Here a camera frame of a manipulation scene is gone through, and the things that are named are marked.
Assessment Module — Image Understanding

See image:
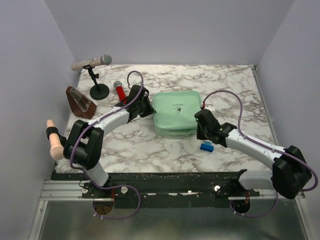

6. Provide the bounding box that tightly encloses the mint green medicine case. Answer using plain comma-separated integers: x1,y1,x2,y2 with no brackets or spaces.
152,90,202,137

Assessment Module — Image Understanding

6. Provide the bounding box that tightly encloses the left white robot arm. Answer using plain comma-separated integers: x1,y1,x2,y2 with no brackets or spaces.
63,85,156,198

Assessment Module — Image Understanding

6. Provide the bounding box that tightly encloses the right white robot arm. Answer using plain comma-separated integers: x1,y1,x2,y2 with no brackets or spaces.
194,109,312,200

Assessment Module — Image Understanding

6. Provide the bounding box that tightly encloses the blue toy brick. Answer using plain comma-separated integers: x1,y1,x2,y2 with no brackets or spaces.
200,141,214,153

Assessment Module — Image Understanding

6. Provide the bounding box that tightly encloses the red handheld microphone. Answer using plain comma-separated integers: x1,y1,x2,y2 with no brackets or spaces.
113,80,127,103

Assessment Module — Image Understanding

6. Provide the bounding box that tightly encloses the black microphone stand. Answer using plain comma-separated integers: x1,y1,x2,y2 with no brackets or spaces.
83,65,110,100

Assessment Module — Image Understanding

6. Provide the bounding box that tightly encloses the glitter microphone on stand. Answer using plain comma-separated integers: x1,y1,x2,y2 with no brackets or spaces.
70,54,112,71

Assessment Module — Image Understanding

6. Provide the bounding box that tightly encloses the brown wooden metronome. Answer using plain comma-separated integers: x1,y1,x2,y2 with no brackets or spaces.
65,86,97,120

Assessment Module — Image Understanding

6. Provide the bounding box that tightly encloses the black round stand base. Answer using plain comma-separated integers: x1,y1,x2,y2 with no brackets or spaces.
59,135,69,156

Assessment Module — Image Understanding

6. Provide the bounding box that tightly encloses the pink beige microphone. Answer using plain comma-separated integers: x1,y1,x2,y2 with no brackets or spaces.
46,119,64,161

